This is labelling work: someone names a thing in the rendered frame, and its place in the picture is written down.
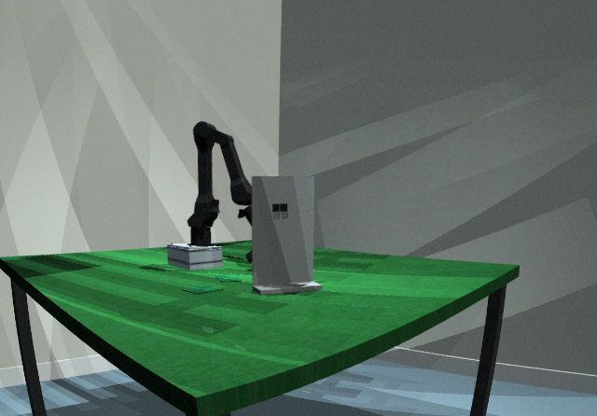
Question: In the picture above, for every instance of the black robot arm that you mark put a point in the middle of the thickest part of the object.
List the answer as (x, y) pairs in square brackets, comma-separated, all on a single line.
[(206, 208)]

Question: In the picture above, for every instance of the dark grey panel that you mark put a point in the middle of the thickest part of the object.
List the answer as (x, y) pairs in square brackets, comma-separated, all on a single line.
[(282, 212)]

